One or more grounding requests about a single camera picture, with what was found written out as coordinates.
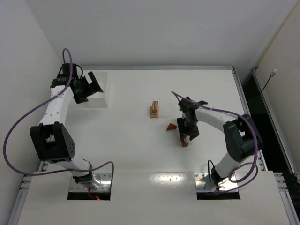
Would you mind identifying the red-brown wooden triangle block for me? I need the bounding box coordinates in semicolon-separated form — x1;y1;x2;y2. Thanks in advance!
166;123;177;131

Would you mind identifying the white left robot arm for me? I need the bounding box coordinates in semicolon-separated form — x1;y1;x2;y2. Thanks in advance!
30;63;103;186

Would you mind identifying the red-brown wooden arch block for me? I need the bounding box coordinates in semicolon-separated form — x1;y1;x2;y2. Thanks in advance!
180;138;189;147

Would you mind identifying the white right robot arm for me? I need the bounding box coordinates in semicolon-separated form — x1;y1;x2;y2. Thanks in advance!
177;97;263;188

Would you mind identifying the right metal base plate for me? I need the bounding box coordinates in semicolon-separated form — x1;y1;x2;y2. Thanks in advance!
194;173;238;193

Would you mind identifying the light wooden long block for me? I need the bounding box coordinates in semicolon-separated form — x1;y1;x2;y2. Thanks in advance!
150;107;158;118

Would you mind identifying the white plastic tray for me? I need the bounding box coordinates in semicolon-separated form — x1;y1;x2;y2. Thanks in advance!
78;70;112;108

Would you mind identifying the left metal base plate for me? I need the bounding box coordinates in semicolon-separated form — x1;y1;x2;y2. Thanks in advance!
69;172;112;193

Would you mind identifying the aluminium table edge rail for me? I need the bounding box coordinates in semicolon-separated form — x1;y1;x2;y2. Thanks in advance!
233;67;267;172

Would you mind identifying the metal base plate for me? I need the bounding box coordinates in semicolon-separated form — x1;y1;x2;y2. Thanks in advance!
194;173;238;193
69;172;112;193

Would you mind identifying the striped brown wooden block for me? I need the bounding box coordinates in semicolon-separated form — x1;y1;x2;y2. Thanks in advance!
151;101;158;113

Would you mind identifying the black wall cable with plug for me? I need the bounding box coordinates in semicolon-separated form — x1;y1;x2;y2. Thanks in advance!
248;68;278;113

